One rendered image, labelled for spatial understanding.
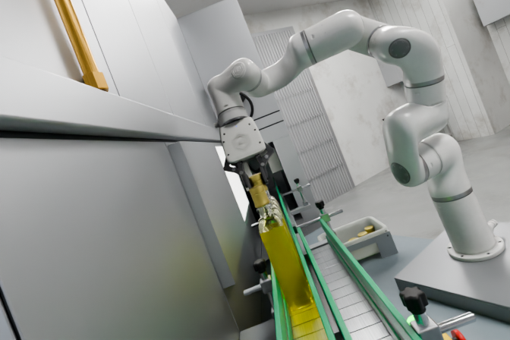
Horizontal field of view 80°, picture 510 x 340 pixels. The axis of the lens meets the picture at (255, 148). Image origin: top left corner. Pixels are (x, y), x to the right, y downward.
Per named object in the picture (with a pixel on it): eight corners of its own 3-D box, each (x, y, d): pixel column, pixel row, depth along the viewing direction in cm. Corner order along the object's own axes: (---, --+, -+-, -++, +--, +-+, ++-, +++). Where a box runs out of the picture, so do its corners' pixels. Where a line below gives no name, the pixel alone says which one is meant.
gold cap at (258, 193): (264, 206, 66) (257, 187, 66) (252, 209, 68) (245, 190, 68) (272, 200, 69) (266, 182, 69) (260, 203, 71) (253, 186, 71)
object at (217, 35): (239, 153, 252) (199, 53, 252) (281, 137, 251) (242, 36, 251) (231, 157, 182) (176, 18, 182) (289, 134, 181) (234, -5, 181)
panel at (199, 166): (244, 206, 157) (221, 145, 157) (250, 204, 157) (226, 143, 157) (223, 288, 67) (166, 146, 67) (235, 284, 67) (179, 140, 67)
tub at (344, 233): (323, 256, 118) (316, 235, 118) (378, 235, 117) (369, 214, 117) (335, 275, 100) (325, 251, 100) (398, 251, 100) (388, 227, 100)
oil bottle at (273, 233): (288, 300, 72) (255, 216, 72) (310, 291, 72) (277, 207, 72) (291, 313, 66) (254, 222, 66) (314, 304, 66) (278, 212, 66)
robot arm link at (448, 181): (484, 184, 75) (458, 124, 74) (446, 209, 71) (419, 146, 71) (450, 184, 84) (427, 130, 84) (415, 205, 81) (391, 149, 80)
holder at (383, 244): (311, 262, 118) (304, 243, 118) (378, 237, 117) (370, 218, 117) (320, 282, 101) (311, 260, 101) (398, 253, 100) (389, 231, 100)
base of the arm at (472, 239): (469, 228, 88) (448, 180, 88) (521, 232, 76) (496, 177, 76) (438, 256, 82) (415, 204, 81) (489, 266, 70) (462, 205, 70)
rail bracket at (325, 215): (300, 247, 99) (287, 212, 99) (349, 229, 99) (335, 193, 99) (302, 251, 96) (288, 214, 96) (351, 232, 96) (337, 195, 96)
